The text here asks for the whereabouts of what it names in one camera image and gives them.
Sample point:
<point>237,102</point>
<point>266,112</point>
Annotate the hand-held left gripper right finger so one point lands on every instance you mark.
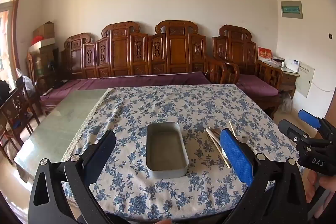
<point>236,155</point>

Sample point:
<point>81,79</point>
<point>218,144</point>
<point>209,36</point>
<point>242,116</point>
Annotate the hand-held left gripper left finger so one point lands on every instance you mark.
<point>105,148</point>

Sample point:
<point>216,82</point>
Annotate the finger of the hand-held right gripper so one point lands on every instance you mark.
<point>309,116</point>
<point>290,129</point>

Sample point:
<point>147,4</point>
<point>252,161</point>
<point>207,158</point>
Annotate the white plastic spoon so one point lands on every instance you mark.
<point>214,140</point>

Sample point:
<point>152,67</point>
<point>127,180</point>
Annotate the metal tray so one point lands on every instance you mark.
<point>168,153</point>

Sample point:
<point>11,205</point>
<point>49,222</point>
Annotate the person's right hand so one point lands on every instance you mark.
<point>310,188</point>

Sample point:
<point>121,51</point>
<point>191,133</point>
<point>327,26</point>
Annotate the wooden side table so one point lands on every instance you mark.
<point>287,79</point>

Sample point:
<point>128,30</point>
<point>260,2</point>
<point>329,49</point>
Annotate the white telephone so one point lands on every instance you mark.
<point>292,65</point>

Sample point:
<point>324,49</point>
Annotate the purple armchair cushion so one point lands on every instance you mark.
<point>256,85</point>

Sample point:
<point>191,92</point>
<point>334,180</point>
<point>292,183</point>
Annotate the white paper box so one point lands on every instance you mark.
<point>277,60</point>

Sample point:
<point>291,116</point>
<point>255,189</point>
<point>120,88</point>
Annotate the purple sofa cushion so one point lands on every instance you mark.
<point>118,83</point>

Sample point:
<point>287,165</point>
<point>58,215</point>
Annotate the blue floral tablecloth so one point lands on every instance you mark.
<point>162,106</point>

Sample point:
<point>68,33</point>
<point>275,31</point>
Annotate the red gift box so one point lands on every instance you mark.
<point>264,54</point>

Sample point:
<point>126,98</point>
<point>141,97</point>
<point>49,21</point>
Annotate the dark wooden chair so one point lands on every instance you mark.
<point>18,108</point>

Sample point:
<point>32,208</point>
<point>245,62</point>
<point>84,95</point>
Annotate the carved wooden armchair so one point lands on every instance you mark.
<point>236,50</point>

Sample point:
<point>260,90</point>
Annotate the white plastic bag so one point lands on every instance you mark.
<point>26,81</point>

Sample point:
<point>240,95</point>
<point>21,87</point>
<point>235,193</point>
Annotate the carved wooden sofa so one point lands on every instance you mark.
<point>147,53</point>

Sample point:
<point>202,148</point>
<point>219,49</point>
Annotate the brown cardboard box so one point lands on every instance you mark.
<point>44,31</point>

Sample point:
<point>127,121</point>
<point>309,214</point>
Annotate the white wall panel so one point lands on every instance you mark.
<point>305,79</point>

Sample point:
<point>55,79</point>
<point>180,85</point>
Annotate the green wall electrical box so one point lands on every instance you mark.
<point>291,9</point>

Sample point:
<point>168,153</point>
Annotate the wooden door frame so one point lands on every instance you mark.
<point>17,16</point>

